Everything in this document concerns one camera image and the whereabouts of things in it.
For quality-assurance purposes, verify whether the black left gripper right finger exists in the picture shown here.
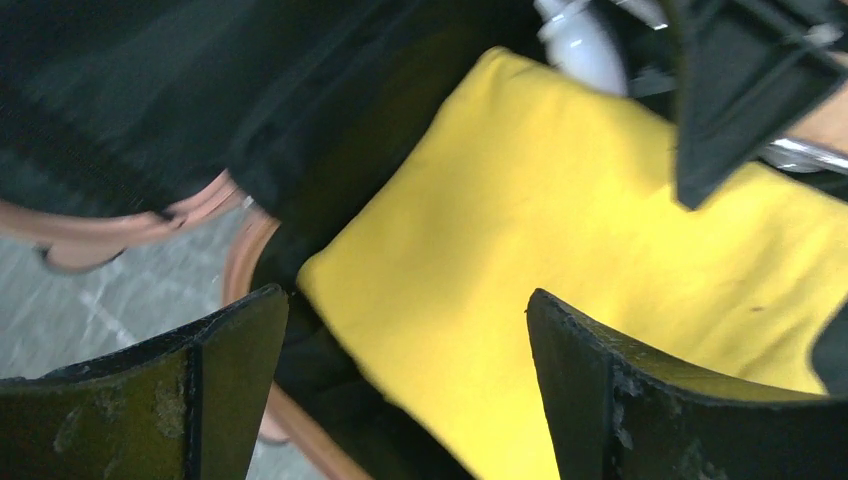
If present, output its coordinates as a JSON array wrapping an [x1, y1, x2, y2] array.
[[526, 289, 847, 479]]

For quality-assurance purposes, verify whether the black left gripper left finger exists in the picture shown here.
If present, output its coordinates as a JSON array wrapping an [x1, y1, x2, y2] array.
[[1, 285, 288, 479]]

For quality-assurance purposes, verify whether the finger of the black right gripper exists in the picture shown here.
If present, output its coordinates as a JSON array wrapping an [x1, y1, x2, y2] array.
[[661, 0, 847, 209]]

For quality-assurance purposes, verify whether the pink hard-shell suitcase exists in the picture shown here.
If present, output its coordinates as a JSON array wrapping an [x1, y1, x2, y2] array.
[[0, 0, 691, 480]]

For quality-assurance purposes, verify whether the yellow garment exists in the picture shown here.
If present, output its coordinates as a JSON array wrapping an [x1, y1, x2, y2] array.
[[297, 48, 847, 479]]

